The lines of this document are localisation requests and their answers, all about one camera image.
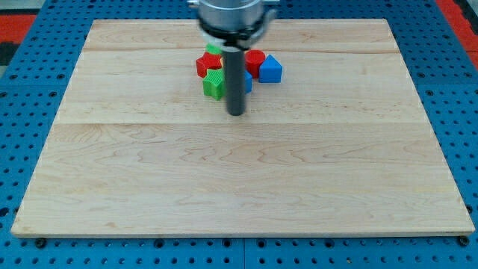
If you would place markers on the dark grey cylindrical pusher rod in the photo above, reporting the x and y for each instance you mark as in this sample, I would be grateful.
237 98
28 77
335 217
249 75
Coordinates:
234 69

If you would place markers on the red cylinder block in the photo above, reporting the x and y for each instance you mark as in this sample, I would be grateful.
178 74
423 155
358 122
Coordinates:
254 59

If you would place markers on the blue block behind rod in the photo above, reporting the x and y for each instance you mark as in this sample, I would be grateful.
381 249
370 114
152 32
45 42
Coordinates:
248 81

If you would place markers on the red star block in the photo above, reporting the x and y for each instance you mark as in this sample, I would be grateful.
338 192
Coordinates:
207 61

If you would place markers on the green block at back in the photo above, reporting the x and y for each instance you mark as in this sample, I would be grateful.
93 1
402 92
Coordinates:
212 49

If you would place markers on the green star block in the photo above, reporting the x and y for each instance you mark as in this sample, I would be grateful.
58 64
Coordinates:
213 84

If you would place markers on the blue triangle block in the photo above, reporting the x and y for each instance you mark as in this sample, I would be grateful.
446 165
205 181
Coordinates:
270 71

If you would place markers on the light wooden board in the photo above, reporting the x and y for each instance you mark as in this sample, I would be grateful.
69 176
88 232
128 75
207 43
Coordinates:
341 147

